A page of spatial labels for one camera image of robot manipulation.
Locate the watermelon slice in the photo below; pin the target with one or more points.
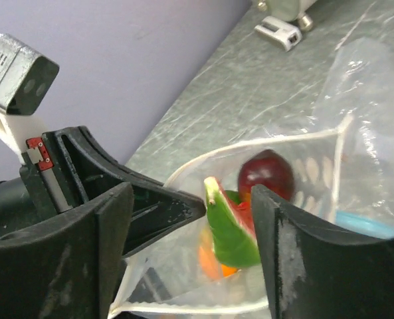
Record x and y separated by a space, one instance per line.
231 224

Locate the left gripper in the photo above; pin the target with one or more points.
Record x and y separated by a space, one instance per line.
66 168

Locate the blue zipper clear bag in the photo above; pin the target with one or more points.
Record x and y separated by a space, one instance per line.
360 86

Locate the orange mango fruit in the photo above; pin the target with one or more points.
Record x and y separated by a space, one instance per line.
207 260

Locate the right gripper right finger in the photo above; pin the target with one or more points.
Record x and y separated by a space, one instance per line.
315 269

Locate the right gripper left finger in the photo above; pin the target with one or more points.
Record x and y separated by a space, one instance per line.
66 266

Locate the dotted clear zip bag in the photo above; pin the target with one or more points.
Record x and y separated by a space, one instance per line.
165 279

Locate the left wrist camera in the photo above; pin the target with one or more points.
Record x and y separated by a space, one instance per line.
25 76

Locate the dark red apple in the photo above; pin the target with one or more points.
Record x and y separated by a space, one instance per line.
267 168

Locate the round drawer cabinet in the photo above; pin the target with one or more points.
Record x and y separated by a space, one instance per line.
288 11

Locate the white bracket block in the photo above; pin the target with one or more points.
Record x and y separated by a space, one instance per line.
278 32

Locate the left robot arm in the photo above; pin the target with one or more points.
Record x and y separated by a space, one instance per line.
17 211

